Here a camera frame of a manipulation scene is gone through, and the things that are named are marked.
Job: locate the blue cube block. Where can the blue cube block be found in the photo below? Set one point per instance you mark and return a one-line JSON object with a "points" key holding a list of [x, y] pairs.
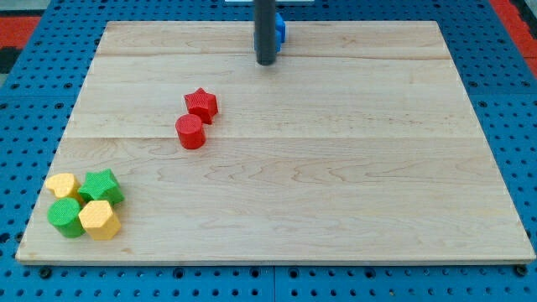
{"points": [[279, 32]]}

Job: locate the red cylinder block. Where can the red cylinder block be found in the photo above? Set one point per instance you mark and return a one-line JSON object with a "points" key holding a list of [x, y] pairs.
{"points": [[191, 134]]}

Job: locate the red star block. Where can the red star block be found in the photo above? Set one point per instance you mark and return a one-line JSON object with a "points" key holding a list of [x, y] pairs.
{"points": [[202, 104]]}

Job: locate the light wooden board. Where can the light wooden board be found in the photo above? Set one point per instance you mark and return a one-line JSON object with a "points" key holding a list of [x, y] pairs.
{"points": [[359, 146]]}

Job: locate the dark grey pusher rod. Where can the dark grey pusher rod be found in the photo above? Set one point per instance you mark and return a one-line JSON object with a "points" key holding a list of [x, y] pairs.
{"points": [[264, 31]]}

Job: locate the green star block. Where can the green star block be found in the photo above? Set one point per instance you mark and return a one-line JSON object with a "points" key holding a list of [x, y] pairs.
{"points": [[101, 185]]}

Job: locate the yellow hexagon block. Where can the yellow hexagon block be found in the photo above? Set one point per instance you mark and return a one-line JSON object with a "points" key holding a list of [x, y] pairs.
{"points": [[99, 220]]}

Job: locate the yellow heart block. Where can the yellow heart block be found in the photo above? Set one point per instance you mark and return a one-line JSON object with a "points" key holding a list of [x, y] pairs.
{"points": [[64, 185]]}

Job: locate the green cylinder block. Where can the green cylinder block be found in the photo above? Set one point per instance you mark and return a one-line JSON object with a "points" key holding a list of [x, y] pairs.
{"points": [[63, 215]]}

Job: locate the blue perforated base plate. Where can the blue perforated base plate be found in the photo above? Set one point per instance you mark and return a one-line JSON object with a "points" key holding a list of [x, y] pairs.
{"points": [[41, 89]]}

